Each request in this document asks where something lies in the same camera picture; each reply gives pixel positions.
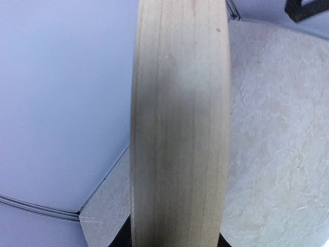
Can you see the aluminium enclosure post left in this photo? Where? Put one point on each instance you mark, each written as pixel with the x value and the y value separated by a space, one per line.
pixel 40 210

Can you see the light wooden picture frame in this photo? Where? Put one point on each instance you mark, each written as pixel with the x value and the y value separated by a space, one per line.
pixel 180 123

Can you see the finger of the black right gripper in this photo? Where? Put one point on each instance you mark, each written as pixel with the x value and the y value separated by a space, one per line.
pixel 298 12

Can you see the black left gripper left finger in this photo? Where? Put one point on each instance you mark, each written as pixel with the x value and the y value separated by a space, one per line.
pixel 124 236

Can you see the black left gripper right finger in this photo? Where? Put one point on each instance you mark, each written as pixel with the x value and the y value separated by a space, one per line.
pixel 222 242

